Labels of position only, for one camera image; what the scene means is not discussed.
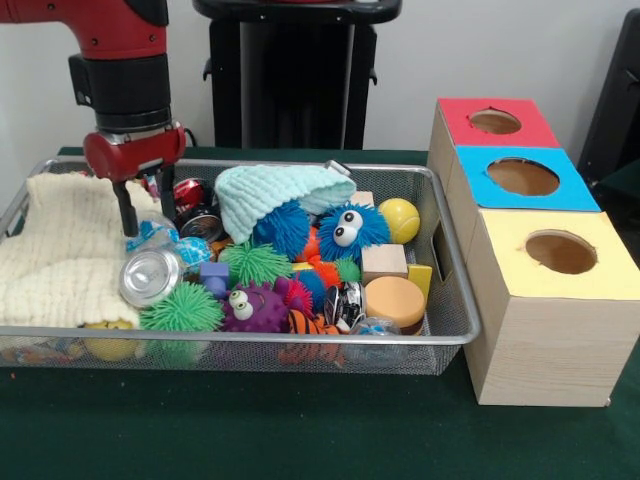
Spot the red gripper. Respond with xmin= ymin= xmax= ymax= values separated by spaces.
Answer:
xmin=82 ymin=121 xmax=188 ymax=239

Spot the clear blue plastic packet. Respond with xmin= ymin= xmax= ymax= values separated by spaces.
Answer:
xmin=125 ymin=214 xmax=213 ymax=269

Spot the red black packet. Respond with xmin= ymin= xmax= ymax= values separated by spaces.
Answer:
xmin=174 ymin=178 xmax=225 ymax=243

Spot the clear mesh bin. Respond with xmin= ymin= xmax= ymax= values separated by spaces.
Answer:
xmin=0 ymin=155 xmax=481 ymax=376

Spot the wooden box with three holes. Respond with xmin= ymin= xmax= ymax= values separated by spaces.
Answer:
xmin=427 ymin=97 xmax=640 ymax=408

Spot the silver can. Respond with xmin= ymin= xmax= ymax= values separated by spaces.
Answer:
xmin=118 ymin=248 xmax=185 ymax=309

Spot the cream waffle cloth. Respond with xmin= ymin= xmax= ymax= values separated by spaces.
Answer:
xmin=0 ymin=173 xmax=161 ymax=329

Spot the large green spiky ball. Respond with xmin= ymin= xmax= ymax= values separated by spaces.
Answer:
xmin=138 ymin=282 xmax=227 ymax=336

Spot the small green spiky ball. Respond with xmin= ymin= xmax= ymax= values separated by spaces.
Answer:
xmin=220 ymin=242 xmax=294 ymax=288

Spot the mint green knit cloth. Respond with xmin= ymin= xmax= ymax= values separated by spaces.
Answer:
xmin=214 ymin=164 xmax=358 ymax=244

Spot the purple spiky ball with eyes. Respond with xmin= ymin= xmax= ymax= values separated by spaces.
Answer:
xmin=220 ymin=283 xmax=293 ymax=334

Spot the orange tiger striped toy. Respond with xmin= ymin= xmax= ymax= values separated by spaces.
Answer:
xmin=288 ymin=308 xmax=343 ymax=337

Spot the blue fuzzy ball with eyes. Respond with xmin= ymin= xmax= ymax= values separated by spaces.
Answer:
xmin=316 ymin=203 xmax=391 ymax=263

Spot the wooden cube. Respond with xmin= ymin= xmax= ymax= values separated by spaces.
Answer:
xmin=361 ymin=244 xmax=409 ymax=285

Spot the yellow ball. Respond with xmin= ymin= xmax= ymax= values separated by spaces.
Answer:
xmin=377 ymin=197 xmax=422 ymax=245

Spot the round wooden disc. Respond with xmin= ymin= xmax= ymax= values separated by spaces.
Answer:
xmin=364 ymin=276 xmax=427 ymax=334

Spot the yellow block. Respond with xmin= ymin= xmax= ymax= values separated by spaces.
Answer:
xmin=406 ymin=264 xmax=433 ymax=301

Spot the black chair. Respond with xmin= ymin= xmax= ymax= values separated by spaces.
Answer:
xmin=580 ymin=10 xmax=640 ymax=186

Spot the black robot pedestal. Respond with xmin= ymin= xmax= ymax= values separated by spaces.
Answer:
xmin=193 ymin=0 xmax=403 ymax=151

